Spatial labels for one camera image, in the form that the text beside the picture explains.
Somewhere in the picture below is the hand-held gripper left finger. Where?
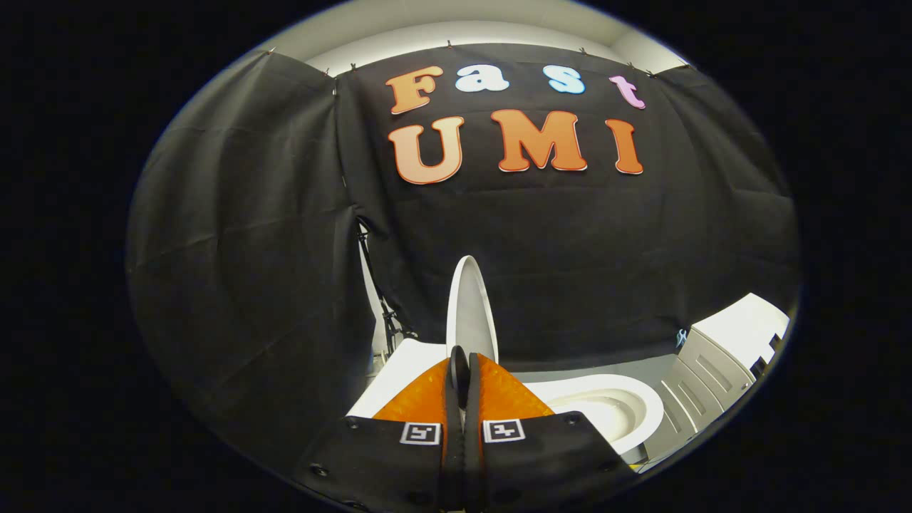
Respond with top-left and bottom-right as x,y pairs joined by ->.
294,346 -> 468,512

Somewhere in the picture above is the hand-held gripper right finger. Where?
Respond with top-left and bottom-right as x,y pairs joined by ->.
463,352 -> 635,512

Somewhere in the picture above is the white toilet lid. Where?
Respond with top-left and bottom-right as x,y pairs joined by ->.
446,254 -> 500,366

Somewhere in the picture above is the metal tripod stand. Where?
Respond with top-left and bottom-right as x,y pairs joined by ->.
355,217 -> 419,361

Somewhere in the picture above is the black backdrop cloth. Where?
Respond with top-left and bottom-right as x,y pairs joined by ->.
127,43 -> 802,492

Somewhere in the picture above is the white drawer cabinet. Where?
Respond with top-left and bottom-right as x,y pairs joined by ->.
645,292 -> 790,465

